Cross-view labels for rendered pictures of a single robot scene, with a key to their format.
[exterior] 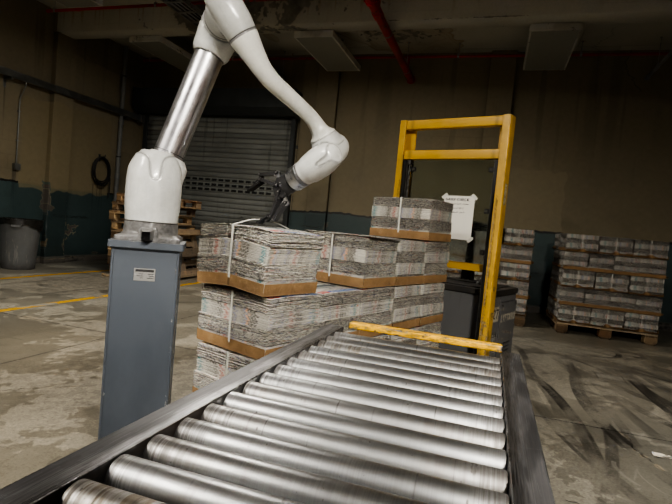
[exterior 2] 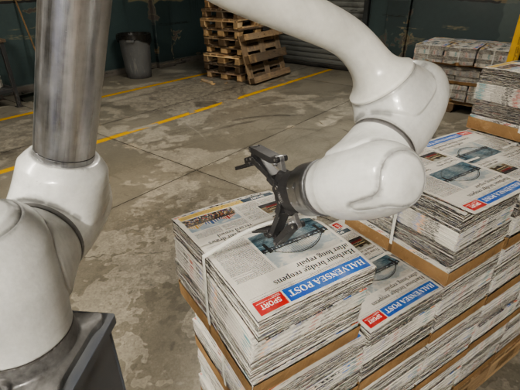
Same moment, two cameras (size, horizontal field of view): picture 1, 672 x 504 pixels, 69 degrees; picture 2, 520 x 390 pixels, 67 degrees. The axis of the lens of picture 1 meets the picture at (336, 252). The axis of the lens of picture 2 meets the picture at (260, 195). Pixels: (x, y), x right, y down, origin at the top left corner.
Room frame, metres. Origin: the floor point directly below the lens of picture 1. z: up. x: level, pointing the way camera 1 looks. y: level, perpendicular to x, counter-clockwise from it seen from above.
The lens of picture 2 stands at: (1.21, 0.05, 1.55)
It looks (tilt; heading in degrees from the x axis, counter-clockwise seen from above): 29 degrees down; 21
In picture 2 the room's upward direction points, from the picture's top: straight up
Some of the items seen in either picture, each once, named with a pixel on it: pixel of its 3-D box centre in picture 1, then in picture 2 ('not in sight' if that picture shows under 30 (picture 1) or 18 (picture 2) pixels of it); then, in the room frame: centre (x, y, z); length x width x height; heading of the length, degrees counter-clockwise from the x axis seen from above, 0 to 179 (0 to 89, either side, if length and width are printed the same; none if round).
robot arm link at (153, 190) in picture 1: (154, 185); (4, 272); (1.51, 0.57, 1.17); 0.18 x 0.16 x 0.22; 21
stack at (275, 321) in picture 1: (321, 371); (371, 346); (2.25, 0.02, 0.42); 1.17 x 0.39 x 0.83; 143
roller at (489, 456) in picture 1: (354, 434); not in sight; (0.75, -0.06, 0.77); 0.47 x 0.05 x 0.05; 72
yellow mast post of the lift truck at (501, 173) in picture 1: (490, 261); not in sight; (2.99, -0.94, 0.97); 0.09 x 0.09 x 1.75; 53
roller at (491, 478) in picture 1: (342, 451); not in sight; (0.69, -0.04, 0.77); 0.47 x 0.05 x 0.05; 72
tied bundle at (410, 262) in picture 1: (380, 259); (480, 183); (2.60, -0.24, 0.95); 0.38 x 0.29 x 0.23; 54
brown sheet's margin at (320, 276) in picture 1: (346, 276); (419, 230); (2.36, -0.06, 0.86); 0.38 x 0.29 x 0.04; 55
